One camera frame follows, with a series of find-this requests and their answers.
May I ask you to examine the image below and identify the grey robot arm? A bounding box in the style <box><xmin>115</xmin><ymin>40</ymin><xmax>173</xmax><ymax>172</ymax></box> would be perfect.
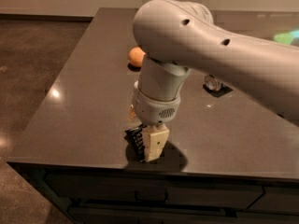
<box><xmin>132</xmin><ymin>0</ymin><xmax>299</xmax><ymax>161</ymax></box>

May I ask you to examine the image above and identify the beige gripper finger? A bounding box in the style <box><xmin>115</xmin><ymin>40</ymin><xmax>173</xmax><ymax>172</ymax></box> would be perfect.
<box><xmin>128</xmin><ymin>105</ymin><xmax>137</xmax><ymax>123</ymax></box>
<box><xmin>143</xmin><ymin>124</ymin><xmax>169</xmax><ymax>162</ymax></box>

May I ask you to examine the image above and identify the blue pepsi soda can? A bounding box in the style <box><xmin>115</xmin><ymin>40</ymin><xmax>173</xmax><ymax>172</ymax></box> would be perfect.
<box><xmin>205</xmin><ymin>75</ymin><xmax>222</xmax><ymax>91</ymax></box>

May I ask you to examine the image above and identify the orange fruit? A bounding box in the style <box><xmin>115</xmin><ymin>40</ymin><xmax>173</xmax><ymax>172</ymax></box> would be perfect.
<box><xmin>128</xmin><ymin>47</ymin><xmax>145</xmax><ymax>68</ymax></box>

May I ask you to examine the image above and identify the dark cabinet with drawers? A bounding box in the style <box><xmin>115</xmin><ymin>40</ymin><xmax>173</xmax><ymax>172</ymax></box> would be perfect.
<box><xmin>8</xmin><ymin>161</ymin><xmax>299</xmax><ymax>224</ymax></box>

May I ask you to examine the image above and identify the black rxbar chocolate wrapper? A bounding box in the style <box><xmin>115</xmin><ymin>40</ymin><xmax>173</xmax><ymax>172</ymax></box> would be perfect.
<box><xmin>124</xmin><ymin>125</ymin><xmax>145</xmax><ymax>161</ymax></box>

